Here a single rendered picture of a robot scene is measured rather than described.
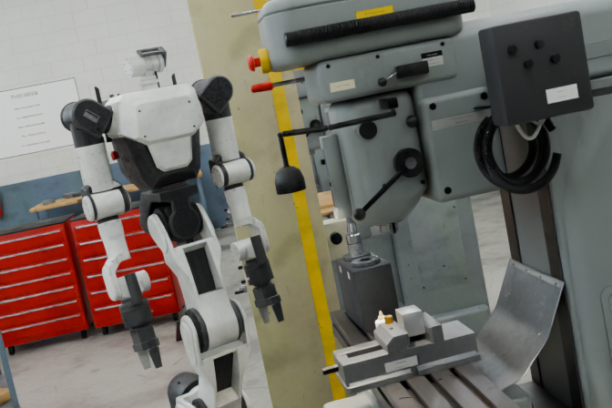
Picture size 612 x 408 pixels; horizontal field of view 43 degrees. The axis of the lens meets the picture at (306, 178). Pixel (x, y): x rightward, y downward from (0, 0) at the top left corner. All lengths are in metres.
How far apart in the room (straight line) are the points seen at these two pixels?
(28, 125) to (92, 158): 8.71
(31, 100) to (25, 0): 1.33
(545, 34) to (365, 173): 0.52
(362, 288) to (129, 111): 0.87
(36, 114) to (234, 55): 7.61
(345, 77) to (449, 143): 0.30
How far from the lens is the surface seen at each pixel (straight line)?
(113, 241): 2.40
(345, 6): 1.81
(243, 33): 3.63
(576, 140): 1.95
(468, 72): 1.90
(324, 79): 1.80
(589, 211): 1.96
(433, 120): 1.86
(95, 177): 2.39
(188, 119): 2.42
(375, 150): 1.84
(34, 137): 11.08
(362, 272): 2.30
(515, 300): 2.19
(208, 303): 2.41
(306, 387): 3.88
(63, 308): 6.74
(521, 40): 1.67
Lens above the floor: 1.67
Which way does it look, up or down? 6 degrees down
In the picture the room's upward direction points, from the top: 11 degrees counter-clockwise
